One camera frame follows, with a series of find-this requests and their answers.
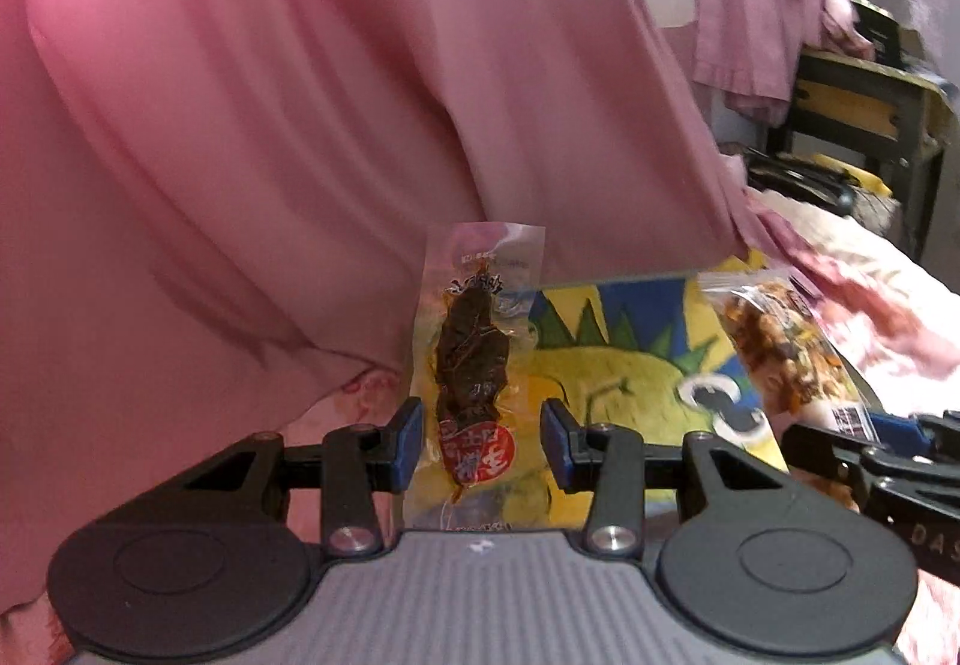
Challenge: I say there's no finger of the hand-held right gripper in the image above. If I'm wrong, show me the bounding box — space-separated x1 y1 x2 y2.
870 410 960 457
780 421 960 495

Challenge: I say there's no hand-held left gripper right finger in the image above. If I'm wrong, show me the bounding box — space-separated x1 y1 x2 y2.
540 399 790 556

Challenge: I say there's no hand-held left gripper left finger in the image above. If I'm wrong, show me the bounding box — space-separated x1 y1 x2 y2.
184 397 425 556

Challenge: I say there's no dark dried meat snack packet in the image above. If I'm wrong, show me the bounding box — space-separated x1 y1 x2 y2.
401 222 547 532

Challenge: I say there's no clear mixed nut snack packet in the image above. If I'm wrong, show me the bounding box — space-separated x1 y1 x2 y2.
696 267 886 445

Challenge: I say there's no dinosaur print box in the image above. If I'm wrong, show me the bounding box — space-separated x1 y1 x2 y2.
495 269 792 532

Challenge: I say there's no patterned woven bag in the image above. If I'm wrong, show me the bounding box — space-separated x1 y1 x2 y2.
851 188 905 238

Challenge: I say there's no black bag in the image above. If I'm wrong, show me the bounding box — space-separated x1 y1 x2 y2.
739 147 863 216

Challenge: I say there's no dark wooden desk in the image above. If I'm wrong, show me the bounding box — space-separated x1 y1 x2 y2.
765 46 960 261

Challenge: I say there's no pink curtain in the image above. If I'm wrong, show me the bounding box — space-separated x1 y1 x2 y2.
0 0 758 625

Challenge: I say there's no black box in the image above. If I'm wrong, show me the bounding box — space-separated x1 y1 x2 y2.
847 0 925 67

